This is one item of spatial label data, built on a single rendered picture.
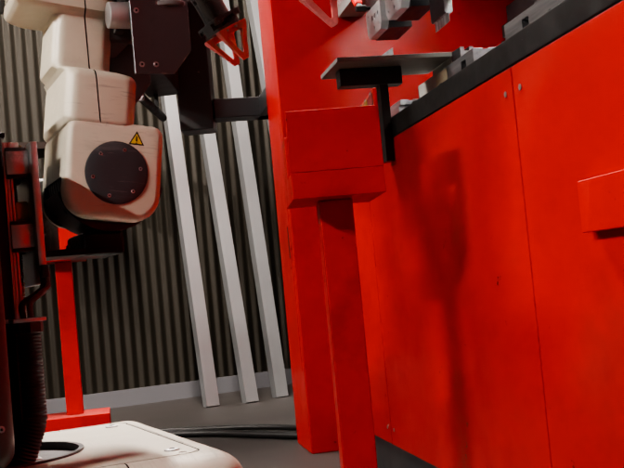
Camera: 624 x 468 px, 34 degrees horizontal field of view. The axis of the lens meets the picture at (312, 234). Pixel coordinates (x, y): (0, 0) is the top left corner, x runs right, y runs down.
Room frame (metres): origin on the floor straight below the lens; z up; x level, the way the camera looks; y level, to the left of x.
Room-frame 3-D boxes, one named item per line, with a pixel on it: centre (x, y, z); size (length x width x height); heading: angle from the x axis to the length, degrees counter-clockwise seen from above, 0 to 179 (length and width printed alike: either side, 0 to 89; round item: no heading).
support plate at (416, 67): (2.30, -0.20, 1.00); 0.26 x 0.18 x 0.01; 101
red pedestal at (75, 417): (3.77, 0.93, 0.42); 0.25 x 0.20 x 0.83; 101
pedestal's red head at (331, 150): (1.82, -0.04, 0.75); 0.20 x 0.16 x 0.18; 5
